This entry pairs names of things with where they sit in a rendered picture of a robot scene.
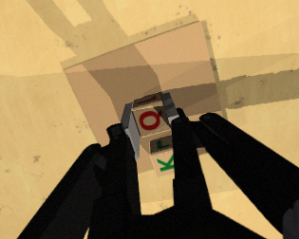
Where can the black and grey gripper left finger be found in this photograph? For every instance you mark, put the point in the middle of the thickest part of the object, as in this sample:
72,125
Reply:
66,212

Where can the tan square mat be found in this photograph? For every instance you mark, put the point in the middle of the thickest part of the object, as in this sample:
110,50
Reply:
177,62

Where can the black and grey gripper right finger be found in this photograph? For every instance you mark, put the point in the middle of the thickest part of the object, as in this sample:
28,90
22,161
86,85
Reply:
270,181

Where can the beige block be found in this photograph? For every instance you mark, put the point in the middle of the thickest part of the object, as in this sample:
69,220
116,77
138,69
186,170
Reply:
150,115
161,154

